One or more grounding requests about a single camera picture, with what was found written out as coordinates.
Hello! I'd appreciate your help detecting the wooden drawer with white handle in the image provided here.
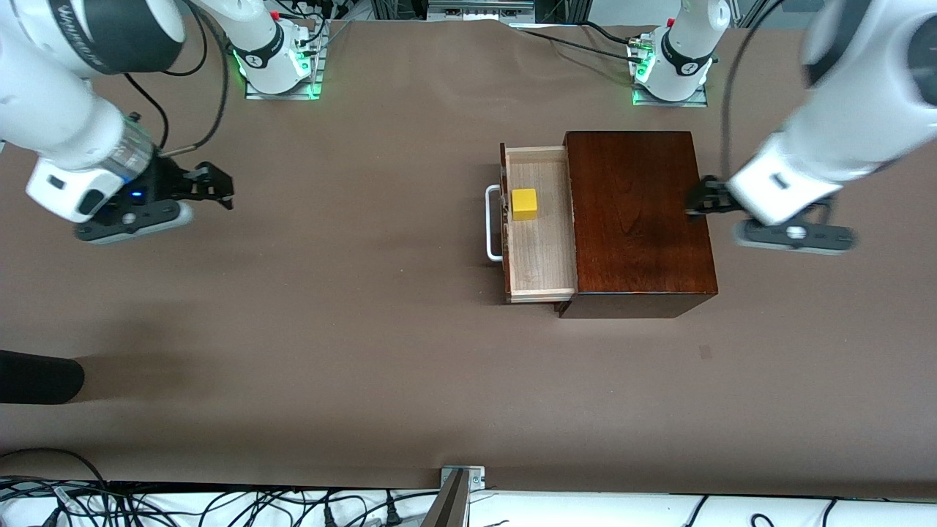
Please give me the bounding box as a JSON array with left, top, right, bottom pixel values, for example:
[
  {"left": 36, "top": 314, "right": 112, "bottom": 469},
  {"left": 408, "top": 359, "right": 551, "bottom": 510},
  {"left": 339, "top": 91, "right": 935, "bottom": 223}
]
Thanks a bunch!
[{"left": 485, "top": 143, "right": 579, "bottom": 304}]

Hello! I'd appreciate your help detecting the dark brown wooden cabinet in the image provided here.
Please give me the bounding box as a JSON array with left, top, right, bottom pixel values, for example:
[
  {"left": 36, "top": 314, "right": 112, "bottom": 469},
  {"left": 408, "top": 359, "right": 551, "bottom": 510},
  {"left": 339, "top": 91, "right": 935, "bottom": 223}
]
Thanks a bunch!
[{"left": 562, "top": 132, "right": 718, "bottom": 319}]

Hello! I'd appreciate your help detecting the brown paper table cover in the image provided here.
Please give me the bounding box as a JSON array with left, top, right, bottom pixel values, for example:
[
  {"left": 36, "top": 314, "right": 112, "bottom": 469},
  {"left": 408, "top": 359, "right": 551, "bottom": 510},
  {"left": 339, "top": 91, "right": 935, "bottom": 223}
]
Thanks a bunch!
[{"left": 0, "top": 18, "right": 937, "bottom": 502}]

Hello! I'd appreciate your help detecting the black foam cylinder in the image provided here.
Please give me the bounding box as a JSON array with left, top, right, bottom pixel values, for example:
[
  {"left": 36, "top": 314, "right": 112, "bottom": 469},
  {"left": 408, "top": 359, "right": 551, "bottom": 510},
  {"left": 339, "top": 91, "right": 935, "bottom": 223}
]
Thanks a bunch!
[{"left": 0, "top": 350, "right": 86, "bottom": 405}]

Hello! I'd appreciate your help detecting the white sheet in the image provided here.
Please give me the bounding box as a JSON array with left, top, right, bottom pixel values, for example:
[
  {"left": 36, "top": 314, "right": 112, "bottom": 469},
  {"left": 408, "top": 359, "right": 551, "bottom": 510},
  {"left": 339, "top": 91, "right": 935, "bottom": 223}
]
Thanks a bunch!
[{"left": 0, "top": 479, "right": 937, "bottom": 527}]

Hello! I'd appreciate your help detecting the aluminium profile bar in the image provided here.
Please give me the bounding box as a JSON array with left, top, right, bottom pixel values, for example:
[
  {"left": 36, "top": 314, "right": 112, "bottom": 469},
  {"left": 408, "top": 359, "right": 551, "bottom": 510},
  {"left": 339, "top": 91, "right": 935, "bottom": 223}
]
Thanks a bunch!
[{"left": 421, "top": 470, "right": 469, "bottom": 527}]

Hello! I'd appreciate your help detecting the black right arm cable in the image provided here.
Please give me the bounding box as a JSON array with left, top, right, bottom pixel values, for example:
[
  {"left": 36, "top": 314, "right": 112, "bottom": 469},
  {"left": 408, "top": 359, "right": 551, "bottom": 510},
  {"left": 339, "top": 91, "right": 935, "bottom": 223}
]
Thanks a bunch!
[{"left": 121, "top": 0, "right": 231, "bottom": 158}]

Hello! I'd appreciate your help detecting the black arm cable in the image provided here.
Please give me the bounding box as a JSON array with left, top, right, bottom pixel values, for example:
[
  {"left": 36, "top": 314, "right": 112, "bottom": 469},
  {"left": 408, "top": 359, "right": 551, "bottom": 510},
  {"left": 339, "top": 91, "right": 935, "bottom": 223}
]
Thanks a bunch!
[
  {"left": 121, "top": 0, "right": 231, "bottom": 158},
  {"left": 721, "top": 0, "right": 788, "bottom": 180}
]

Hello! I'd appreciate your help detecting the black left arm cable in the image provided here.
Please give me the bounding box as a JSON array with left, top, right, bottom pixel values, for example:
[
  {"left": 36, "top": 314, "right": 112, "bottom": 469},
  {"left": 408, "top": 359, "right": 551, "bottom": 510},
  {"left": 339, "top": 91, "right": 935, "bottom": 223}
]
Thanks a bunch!
[{"left": 721, "top": 0, "right": 788, "bottom": 180}]

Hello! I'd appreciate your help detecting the black cable on cover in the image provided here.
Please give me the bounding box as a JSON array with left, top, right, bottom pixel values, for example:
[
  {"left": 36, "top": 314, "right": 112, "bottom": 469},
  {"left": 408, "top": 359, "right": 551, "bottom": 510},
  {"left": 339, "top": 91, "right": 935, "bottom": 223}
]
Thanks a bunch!
[{"left": 512, "top": 26, "right": 649, "bottom": 61}]

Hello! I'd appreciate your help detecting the black looping cable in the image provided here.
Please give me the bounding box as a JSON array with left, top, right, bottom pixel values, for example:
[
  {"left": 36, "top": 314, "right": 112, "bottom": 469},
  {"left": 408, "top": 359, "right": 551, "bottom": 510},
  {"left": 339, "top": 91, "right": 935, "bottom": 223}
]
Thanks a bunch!
[{"left": 0, "top": 447, "right": 111, "bottom": 498}]

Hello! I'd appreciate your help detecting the aluminium frame with equipment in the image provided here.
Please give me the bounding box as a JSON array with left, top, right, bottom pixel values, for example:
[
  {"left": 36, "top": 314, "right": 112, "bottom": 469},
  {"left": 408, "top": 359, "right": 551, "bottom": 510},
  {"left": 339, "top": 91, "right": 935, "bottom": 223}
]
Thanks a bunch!
[{"left": 370, "top": 0, "right": 586, "bottom": 24}]

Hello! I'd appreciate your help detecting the small metal bracket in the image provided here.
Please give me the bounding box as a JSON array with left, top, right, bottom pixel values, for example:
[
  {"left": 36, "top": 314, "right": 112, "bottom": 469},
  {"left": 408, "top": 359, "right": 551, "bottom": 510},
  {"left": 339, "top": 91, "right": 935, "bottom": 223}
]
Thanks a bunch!
[{"left": 440, "top": 466, "right": 485, "bottom": 490}]

